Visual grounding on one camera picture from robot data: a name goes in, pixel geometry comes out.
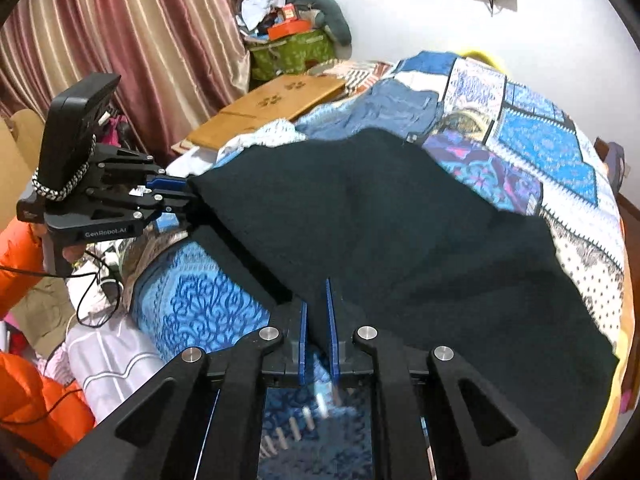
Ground grey backpack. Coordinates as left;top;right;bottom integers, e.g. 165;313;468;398
594;139;627;197

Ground striped pink curtain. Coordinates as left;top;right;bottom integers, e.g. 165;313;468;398
0;0;252;156

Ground yellow bed sheet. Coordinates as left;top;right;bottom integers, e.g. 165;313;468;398
575;220;637;480

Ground white quilted blanket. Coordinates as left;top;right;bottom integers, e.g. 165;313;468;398
64;305;168;423

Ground yellow foam tube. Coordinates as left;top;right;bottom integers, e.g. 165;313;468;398
459;48;504;69

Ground blue jeans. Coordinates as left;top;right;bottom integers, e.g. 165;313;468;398
294;80;442;144

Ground wooden lap desk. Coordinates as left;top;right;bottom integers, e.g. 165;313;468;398
171;75;347;154

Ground grey long pillow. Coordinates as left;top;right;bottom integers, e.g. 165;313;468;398
285;0;353;47

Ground green patterned bag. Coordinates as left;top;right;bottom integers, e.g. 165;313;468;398
248;29;335;82

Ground white dotted cloth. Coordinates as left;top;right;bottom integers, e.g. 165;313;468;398
166;119;307;172

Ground black pants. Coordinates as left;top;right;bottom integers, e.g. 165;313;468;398
189;127;619;480

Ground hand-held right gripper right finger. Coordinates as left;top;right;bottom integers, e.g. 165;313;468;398
325;277;582;480

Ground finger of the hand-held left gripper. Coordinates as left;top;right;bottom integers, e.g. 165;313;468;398
87;187;201;228
95;152;201;197

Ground crumpled white paper pile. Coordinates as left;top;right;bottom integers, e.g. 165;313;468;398
241;0;290;32

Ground orange box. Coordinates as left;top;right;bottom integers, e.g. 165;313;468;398
267;19;312;41

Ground cardboard box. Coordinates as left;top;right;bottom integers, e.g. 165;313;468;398
0;109;49;233

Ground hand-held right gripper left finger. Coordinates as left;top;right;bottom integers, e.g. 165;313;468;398
50;302;308;480

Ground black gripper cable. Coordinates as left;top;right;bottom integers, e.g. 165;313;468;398
0;247;127;330

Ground orange jacket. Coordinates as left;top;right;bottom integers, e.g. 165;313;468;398
0;351;97;466

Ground blue patchwork blanket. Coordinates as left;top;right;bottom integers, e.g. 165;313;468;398
127;50;629;480

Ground striped cloth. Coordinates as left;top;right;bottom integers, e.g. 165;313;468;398
306;59;397;92

